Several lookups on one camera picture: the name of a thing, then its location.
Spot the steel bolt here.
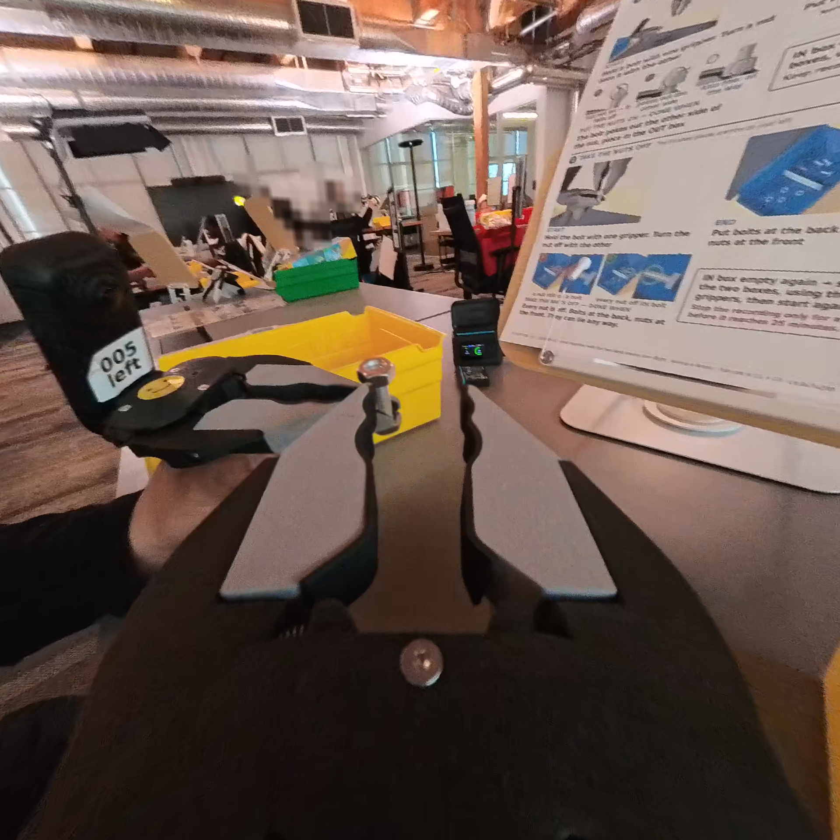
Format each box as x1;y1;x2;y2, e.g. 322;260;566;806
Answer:
367;381;403;435

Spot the wooden sign board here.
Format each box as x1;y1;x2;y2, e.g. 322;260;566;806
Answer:
497;0;840;450

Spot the black floor lamp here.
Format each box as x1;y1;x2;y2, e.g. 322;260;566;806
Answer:
398;139;435;272

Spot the white instruction sheet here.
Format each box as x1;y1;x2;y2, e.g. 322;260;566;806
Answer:
502;0;840;395

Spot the green plastic bin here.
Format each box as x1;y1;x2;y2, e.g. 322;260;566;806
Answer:
273;258;361;303

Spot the person's left forearm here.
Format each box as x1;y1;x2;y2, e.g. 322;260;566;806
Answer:
0;492;148;667

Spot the colourful packets pile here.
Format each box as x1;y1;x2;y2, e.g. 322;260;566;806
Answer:
292;238;357;269

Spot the black standing device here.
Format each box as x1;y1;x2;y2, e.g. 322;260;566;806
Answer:
450;298;505;389

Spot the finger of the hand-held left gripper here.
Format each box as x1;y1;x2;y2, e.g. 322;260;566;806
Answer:
192;398;352;455
244;363;362;403

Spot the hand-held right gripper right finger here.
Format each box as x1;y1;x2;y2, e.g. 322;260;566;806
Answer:
458;385;619;606

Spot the yellow divided plastic bin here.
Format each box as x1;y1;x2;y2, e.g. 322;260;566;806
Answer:
820;656;840;840

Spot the person's left hand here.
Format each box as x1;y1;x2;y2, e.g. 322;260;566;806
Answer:
130;453;277;576

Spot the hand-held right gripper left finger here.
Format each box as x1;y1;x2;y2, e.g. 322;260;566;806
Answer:
218;384;380;611

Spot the black office chair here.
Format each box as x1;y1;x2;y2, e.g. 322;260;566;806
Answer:
440;192;508;301

